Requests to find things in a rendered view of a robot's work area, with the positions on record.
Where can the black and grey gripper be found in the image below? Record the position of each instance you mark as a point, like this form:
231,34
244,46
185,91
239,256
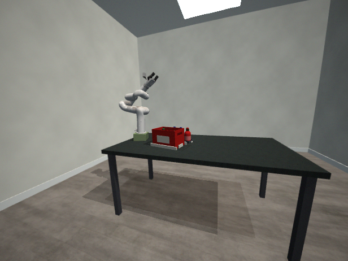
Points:
150,81

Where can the red bottle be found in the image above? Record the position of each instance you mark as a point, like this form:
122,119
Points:
187,135

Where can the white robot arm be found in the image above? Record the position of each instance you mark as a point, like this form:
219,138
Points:
138,110

